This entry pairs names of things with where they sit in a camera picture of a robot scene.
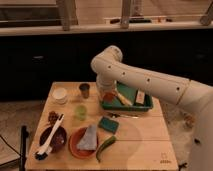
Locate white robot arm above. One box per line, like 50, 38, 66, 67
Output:
91, 46, 213, 171

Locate metal cup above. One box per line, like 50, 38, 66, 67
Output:
79, 83, 90, 99

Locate white paper cup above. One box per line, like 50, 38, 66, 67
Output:
52, 88, 67, 104

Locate green plastic tray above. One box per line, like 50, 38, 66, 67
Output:
101, 83, 153, 112

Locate metal fork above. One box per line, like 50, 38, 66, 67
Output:
107, 113, 139, 119

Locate small brown box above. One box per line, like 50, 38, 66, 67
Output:
135, 90, 145, 104

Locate green sponge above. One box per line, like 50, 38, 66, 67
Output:
98, 117, 119, 134

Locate green chili pepper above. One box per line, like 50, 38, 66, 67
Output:
96, 136, 117, 163

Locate grey folded cloth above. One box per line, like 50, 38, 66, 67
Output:
77, 125, 97, 150

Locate brown pine cone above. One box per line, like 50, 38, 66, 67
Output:
48, 111, 59, 126

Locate dark brown bowl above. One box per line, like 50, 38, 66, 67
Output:
39, 127, 67, 153

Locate orange plate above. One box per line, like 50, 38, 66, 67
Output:
68, 127, 96, 159

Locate black chair frame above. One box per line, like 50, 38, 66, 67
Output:
19, 125, 29, 171

